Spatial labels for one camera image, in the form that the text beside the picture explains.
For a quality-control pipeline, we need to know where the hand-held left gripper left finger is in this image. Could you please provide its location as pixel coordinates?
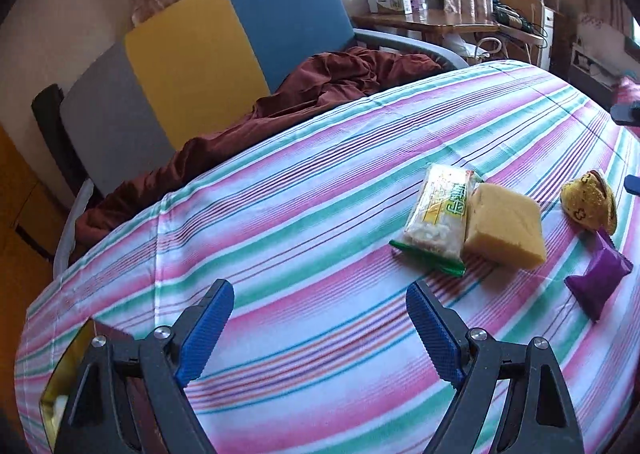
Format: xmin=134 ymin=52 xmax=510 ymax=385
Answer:
xmin=54 ymin=279 xmax=236 ymax=454

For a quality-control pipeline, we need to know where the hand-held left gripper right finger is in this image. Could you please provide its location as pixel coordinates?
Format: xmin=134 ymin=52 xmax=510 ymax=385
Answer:
xmin=406 ymin=280 xmax=586 ymax=454

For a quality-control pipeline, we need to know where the gold cardboard box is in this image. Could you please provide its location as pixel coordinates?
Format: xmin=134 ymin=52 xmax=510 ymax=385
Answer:
xmin=40 ymin=318 xmax=151 ymax=454

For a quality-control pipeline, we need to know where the person's pink clothing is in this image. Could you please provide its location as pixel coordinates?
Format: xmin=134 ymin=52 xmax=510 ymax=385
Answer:
xmin=612 ymin=76 xmax=640 ymax=109

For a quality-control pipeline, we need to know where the gold wrapped snack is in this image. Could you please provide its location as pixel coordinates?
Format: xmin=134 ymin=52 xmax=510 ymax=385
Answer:
xmin=560 ymin=169 xmax=619 ymax=235

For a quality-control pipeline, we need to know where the white shelf rack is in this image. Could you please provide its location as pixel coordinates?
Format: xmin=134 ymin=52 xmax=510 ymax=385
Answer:
xmin=570 ymin=41 xmax=621 ymax=89

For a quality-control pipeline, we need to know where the purple snack packet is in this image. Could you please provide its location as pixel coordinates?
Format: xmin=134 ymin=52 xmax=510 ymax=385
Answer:
xmin=564 ymin=230 xmax=634 ymax=322

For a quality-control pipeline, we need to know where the green rice cracker packet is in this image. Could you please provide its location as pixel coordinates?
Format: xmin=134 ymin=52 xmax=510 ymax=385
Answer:
xmin=389 ymin=163 xmax=485 ymax=277

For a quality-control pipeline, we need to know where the yellow sponge block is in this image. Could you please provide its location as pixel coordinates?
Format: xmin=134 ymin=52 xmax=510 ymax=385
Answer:
xmin=462 ymin=183 xmax=548 ymax=269

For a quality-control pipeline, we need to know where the striped bed sheet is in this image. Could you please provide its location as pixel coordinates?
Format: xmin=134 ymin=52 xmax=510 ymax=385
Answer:
xmin=14 ymin=58 xmax=640 ymax=454

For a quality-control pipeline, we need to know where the brown cardboard box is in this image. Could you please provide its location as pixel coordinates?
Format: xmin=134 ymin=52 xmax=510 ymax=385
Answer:
xmin=495 ymin=0 xmax=543 ymax=34

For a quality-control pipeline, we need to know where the wooden side table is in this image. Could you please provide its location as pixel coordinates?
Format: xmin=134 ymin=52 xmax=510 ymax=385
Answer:
xmin=350 ymin=8 xmax=546 ymax=64

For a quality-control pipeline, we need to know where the grey yellow blue sofa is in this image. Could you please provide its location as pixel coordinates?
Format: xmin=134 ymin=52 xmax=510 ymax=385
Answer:
xmin=52 ymin=0 xmax=471 ymax=279

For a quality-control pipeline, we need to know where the maroon blanket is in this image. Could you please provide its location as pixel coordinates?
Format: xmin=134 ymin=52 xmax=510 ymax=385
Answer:
xmin=75 ymin=46 xmax=443 ymax=247

